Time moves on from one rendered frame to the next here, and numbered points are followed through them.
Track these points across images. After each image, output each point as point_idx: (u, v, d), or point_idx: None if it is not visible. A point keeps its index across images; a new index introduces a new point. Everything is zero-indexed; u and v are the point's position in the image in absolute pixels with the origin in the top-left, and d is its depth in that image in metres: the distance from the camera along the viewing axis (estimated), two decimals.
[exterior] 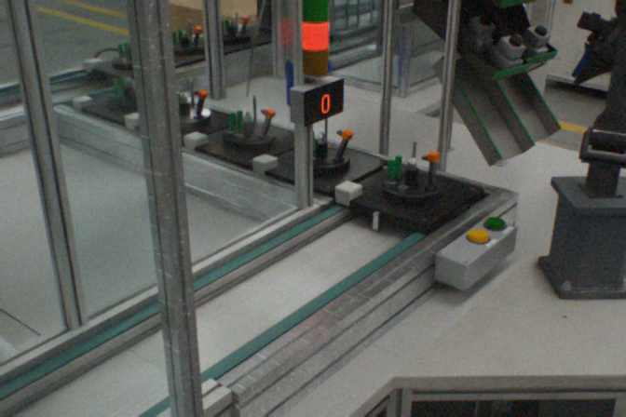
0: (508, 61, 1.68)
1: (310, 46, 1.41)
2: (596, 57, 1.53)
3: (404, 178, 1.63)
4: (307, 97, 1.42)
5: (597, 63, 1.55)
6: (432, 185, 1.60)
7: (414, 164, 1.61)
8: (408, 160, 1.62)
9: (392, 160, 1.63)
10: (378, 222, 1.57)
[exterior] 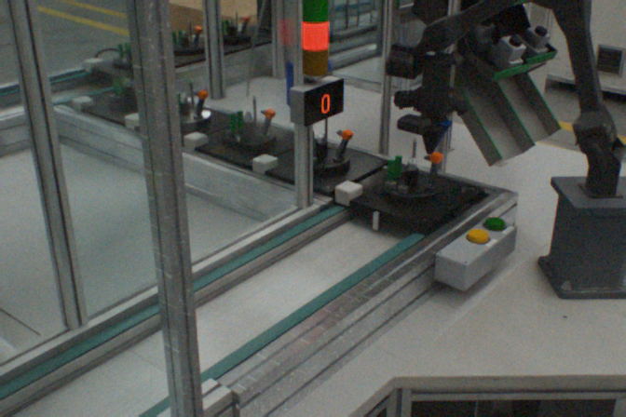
0: (508, 61, 1.68)
1: (310, 46, 1.41)
2: None
3: (404, 178, 1.63)
4: (307, 97, 1.42)
5: None
6: (432, 185, 1.60)
7: (414, 164, 1.61)
8: (408, 160, 1.62)
9: (392, 160, 1.63)
10: (378, 222, 1.57)
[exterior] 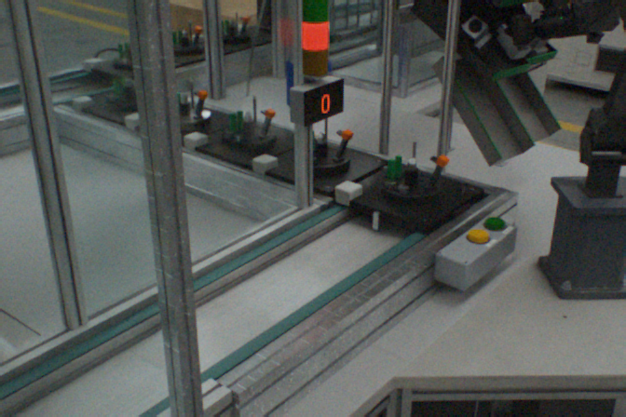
0: (516, 48, 1.65)
1: (310, 46, 1.41)
2: None
3: (404, 178, 1.63)
4: (307, 97, 1.42)
5: None
6: (432, 186, 1.60)
7: (414, 164, 1.61)
8: (408, 160, 1.62)
9: (392, 160, 1.63)
10: (378, 222, 1.57)
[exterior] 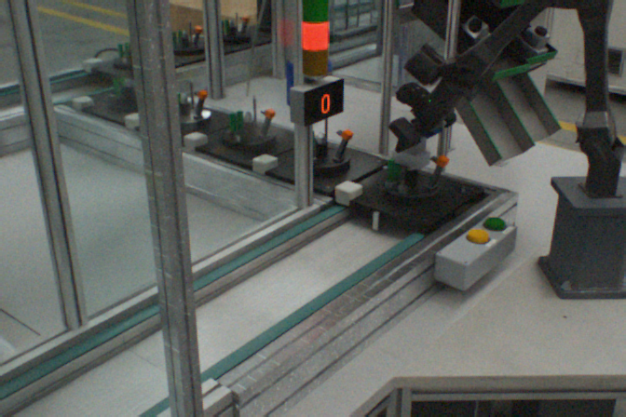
0: (415, 156, 1.58)
1: (310, 46, 1.41)
2: None
3: (404, 178, 1.63)
4: (307, 97, 1.42)
5: None
6: (432, 186, 1.60)
7: None
8: None
9: (392, 160, 1.63)
10: (378, 222, 1.57)
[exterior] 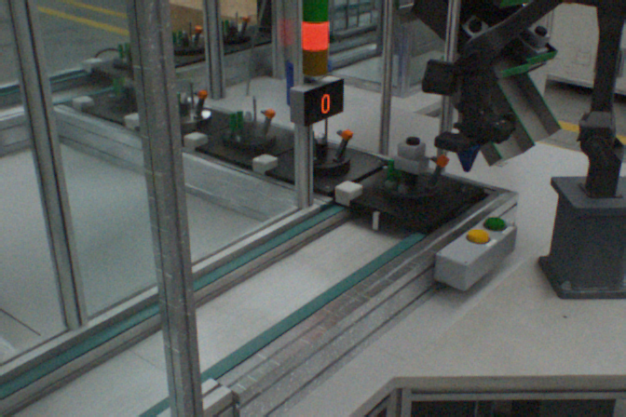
0: (415, 162, 1.59)
1: (310, 46, 1.41)
2: (484, 136, 1.52)
3: (404, 178, 1.63)
4: (307, 97, 1.42)
5: None
6: (432, 186, 1.60)
7: None
8: None
9: (392, 160, 1.63)
10: (378, 222, 1.57)
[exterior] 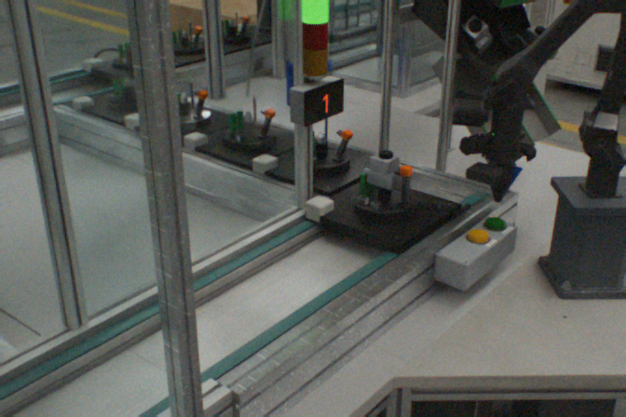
0: (387, 177, 1.52)
1: (310, 46, 1.41)
2: None
3: (377, 193, 1.56)
4: (307, 97, 1.42)
5: None
6: (406, 201, 1.53)
7: None
8: None
9: (365, 174, 1.56)
10: None
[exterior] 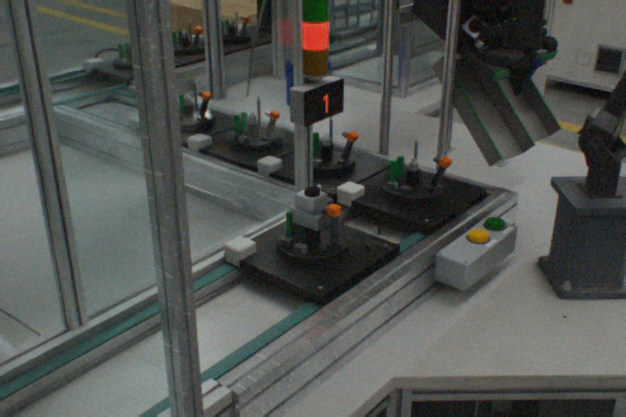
0: (313, 217, 1.35)
1: (310, 46, 1.41)
2: None
3: (305, 234, 1.40)
4: (307, 97, 1.42)
5: (518, 66, 1.42)
6: (334, 243, 1.37)
7: None
8: None
9: (291, 212, 1.40)
10: (377, 235, 1.58)
